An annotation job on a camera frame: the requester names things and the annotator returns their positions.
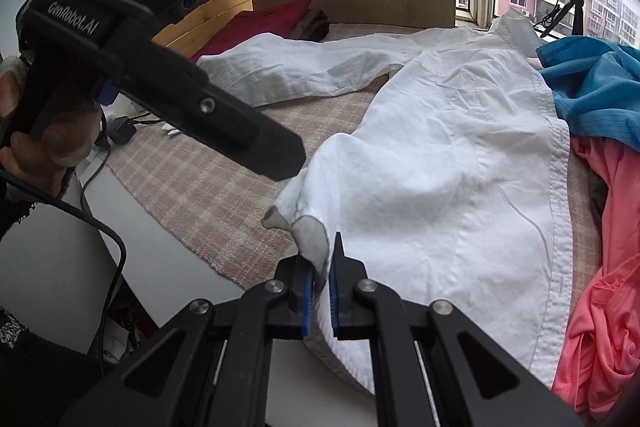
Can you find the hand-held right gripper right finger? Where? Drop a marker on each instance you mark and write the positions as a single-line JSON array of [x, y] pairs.
[[336, 302]]

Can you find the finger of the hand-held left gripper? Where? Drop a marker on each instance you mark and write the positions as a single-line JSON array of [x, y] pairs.
[[225, 122]]

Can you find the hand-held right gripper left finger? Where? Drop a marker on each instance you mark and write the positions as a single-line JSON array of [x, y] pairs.
[[307, 302]]

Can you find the white shirt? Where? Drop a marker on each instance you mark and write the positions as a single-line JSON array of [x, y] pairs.
[[450, 157]]

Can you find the person's left hand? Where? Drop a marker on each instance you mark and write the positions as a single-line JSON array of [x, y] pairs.
[[70, 132]]

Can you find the white charger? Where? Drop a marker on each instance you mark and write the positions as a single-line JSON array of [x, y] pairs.
[[171, 132]]

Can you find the pink plaid mat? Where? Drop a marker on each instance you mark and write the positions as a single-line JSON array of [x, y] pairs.
[[200, 197]]

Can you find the black power adapter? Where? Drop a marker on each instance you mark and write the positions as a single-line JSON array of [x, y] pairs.
[[122, 130]]

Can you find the dark red folded cloth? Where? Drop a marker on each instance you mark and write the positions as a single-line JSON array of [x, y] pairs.
[[260, 22]]

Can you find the pink garment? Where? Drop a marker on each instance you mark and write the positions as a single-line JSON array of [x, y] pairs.
[[615, 307]]

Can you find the person's black knit sweater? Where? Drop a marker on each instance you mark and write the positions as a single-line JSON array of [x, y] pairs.
[[35, 382]]

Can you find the blue shirt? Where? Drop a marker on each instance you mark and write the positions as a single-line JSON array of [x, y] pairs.
[[595, 92]]

